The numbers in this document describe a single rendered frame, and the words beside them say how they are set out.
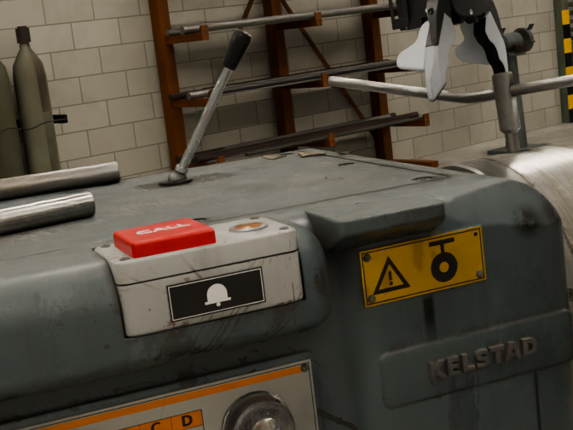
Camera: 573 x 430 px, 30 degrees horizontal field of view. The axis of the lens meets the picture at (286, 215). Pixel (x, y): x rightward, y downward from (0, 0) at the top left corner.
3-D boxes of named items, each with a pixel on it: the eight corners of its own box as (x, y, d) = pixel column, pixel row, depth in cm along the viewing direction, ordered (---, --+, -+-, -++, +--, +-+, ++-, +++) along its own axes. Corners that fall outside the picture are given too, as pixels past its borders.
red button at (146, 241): (136, 271, 72) (131, 241, 72) (115, 258, 78) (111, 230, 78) (219, 255, 75) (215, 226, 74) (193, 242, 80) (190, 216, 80)
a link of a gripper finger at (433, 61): (396, 107, 115) (414, 36, 118) (442, 100, 111) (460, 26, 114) (379, 92, 113) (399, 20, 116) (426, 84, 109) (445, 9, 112)
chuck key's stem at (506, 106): (532, 177, 115) (516, 70, 114) (522, 179, 113) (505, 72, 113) (514, 178, 116) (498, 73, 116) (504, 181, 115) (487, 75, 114)
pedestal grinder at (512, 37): (517, 156, 959) (506, 27, 939) (485, 155, 988) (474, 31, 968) (549, 148, 987) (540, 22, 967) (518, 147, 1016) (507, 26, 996)
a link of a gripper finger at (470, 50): (477, 79, 127) (443, 18, 123) (522, 72, 123) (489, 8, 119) (468, 96, 125) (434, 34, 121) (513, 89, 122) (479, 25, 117)
